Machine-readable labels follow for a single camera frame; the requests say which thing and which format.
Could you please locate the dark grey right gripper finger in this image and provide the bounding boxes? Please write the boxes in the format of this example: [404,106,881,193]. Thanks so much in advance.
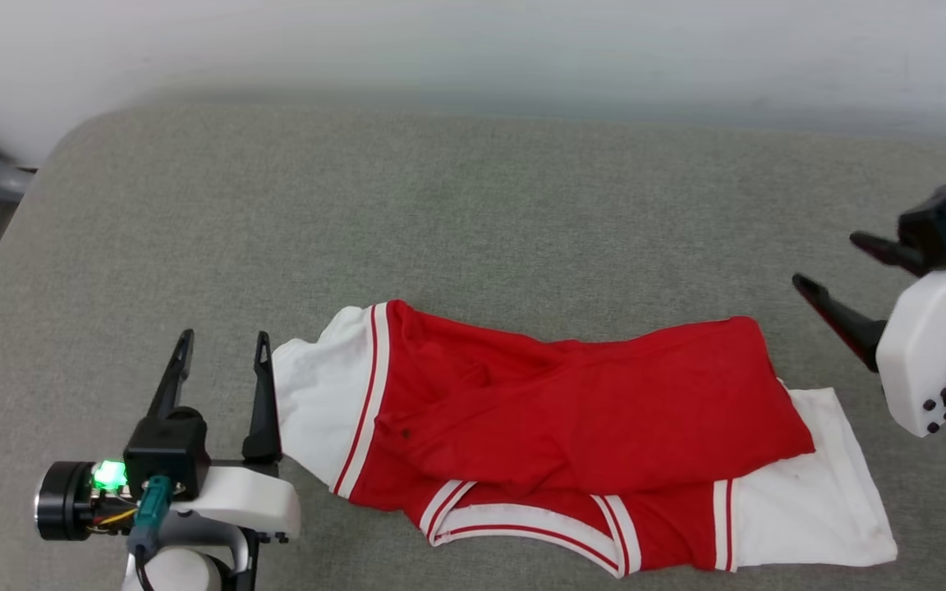
[848,231,926,277]
[792,273,885,373]

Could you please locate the grey fabric sofa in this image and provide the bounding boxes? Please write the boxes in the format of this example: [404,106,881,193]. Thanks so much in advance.
[0,98,946,591]

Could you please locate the red and white garment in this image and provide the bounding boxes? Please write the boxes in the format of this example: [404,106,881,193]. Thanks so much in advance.
[271,299,899,580]

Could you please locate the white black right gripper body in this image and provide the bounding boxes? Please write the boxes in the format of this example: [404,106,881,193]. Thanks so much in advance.
[875,250,946,439]

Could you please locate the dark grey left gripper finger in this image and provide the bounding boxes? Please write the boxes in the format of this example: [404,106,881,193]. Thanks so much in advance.
[242,331,283,463]
[148,329,195,419]

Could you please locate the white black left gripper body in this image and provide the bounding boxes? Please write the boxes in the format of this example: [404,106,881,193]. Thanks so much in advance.
[34,460,302,591]

